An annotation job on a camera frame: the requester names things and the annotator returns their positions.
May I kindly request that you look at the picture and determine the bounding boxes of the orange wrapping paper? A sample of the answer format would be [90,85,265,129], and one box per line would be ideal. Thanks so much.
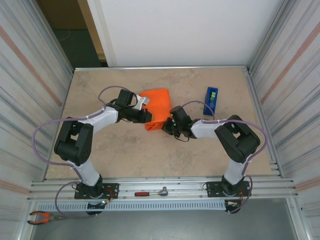
[139,88,172,132]

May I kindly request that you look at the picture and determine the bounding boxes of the blue tape dispenser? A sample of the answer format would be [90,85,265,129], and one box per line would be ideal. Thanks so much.
[202,86,219,117]

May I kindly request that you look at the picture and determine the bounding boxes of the black base electronics module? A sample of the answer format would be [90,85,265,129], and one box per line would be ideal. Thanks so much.
[224,199,243,215]
[85,199,106,216]

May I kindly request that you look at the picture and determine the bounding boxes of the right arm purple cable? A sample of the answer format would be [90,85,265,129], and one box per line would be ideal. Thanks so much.
[183,100,268,215]

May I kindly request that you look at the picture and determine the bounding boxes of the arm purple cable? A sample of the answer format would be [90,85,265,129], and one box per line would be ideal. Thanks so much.
[32,85,131,219]
[183,100,268,215]

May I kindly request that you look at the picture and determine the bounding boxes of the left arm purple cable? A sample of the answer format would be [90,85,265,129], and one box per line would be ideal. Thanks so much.
[32,85,131,219]

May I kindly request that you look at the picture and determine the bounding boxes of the aluminium table frame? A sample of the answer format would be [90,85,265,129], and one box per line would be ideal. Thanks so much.
[26,65,301,202]

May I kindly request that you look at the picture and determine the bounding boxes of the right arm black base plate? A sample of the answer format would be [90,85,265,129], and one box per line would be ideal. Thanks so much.
[204,181,251,198]

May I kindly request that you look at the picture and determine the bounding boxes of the red handled ratchet wrench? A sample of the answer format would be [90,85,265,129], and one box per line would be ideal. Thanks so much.
[134,186,170,197]

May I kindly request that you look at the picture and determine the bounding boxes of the white slotted cable duct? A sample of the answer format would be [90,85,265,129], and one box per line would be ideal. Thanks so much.
[36,201,227,212]

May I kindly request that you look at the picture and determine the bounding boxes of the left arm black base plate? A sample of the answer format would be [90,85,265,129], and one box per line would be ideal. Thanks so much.
[74,183,120,200]

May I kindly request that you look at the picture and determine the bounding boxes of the orange handled pliers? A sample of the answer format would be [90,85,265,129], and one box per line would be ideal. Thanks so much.
[26,211,66,225]

